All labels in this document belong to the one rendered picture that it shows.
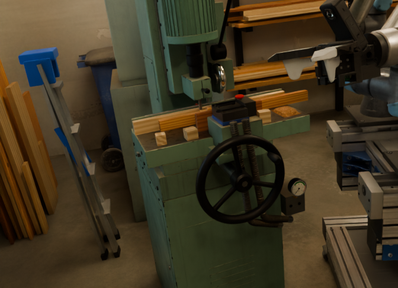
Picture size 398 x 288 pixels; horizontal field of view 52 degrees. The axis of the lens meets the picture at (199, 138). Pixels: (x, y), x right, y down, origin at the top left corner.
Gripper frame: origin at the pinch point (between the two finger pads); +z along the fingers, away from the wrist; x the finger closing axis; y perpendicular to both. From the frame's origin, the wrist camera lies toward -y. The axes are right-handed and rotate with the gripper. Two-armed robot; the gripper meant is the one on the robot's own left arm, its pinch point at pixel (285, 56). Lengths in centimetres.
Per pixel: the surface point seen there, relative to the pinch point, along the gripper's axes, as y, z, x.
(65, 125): 24, 40, 143
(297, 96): 22, -46, 71
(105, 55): -5, 1, 251
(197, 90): 11, -5, 67
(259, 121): 22, -16, 47
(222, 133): 23, -4, 48
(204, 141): 27, -1, 58
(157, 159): 29, 16, 59
